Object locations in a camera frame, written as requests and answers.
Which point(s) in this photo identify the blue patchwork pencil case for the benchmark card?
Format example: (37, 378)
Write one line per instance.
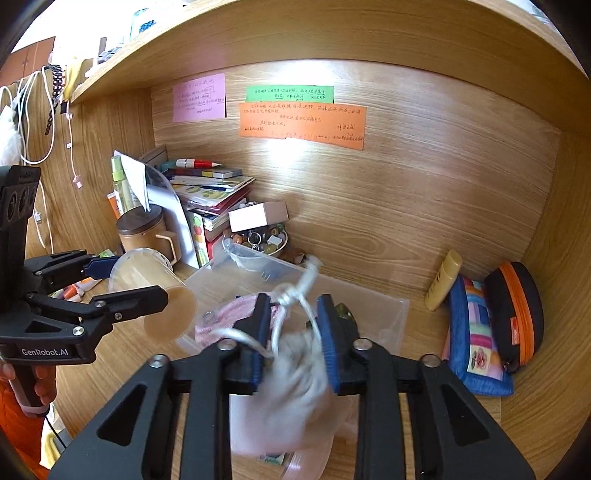
(475, 337)

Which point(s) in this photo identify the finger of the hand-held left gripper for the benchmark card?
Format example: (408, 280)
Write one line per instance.
(138, 297)
(104, 266)

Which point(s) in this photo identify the yellow lotion bottle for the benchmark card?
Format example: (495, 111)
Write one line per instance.
(443, 281)

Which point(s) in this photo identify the person's left hand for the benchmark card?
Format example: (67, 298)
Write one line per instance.
(47, 385)

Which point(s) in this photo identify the orange paper note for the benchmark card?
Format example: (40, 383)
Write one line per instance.
(300, 124)

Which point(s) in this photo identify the white bowl of beads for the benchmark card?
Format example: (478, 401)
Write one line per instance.
(268, 247)

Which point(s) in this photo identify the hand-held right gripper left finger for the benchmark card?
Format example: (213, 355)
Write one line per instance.
(263, 325)

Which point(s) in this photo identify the black case with orange zip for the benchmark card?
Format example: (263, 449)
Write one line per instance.
(512, 314)

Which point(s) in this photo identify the pale green spray bottle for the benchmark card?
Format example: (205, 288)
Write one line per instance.
(121, 184)

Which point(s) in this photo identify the clear plastic lid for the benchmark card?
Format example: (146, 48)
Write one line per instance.
(304, 461)

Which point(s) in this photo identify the orange carton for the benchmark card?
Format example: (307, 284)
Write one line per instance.
(113, 205)

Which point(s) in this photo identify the small brown trinket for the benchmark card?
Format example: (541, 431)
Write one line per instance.
(294, 257)

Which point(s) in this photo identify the wooden overhead shelf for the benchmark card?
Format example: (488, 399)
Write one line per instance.
(323, 32)

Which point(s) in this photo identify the brown mug with lid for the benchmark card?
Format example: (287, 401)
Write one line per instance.
(143, 235)

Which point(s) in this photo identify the wooden desktop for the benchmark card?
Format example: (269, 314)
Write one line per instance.
(415, 341)

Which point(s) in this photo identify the stack of books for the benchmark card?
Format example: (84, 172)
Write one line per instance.
(217, 194)

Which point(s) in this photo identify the clear plastic storage box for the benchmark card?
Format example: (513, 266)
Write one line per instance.
(369, 318)

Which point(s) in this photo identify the red pen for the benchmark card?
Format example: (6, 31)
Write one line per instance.
(196, 163)

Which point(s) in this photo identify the orange marker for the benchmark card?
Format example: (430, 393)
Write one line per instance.
(74, 291)

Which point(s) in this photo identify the green paper note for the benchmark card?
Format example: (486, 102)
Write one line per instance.
(288, 93)

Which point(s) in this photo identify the pink paper note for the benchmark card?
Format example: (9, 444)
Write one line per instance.
(198, 97)

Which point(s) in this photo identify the clear plastic cup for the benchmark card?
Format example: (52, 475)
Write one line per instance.
(152, 272)

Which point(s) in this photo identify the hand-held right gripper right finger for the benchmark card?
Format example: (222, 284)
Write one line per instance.
(327, 334)

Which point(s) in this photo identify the white card box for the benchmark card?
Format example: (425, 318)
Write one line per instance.
(256, 217)

